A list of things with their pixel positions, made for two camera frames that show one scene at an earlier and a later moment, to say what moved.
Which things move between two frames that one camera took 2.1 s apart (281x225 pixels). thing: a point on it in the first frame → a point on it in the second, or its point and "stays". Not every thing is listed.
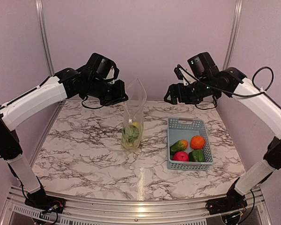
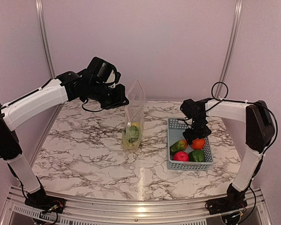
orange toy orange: x=197 y=142 stays
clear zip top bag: x=133 y=126 stays
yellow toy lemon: x=136 y=123 stays
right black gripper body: x=194 y=96 → x=200 y=129
